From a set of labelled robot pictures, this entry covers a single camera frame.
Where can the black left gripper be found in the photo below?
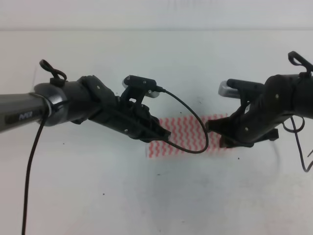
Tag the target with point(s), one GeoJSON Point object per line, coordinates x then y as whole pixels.
{"type": "Point", "coordinates": [126, 121]}

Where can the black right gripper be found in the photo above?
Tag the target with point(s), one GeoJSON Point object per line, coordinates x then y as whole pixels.
{"type": "Point", "coordinates": [258, 124]}

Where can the pink white striped towel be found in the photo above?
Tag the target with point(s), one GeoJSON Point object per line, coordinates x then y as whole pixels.
{"type": "Point", "coordinates": [187, 133]}

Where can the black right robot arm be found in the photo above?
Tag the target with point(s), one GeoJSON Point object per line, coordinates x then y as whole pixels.
{"type": "Point", "coordinates": [299, 88]}

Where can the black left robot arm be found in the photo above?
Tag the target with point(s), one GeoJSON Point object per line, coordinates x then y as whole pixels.
{"type": "Point", "coordinates": [87, 99]}

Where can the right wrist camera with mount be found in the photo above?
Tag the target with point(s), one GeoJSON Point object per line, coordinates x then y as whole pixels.
{"type": "Point", "coordinates": [245, 91]}

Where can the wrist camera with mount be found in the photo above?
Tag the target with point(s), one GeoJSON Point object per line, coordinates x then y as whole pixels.
{"type": "Point", "coordinates": [136, 88]}
{"type": "Point", "coordinates": [245, 91]}

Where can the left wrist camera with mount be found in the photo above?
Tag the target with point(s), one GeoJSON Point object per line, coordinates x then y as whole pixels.
{"type": "Point", "coordinates": [136, 88]}

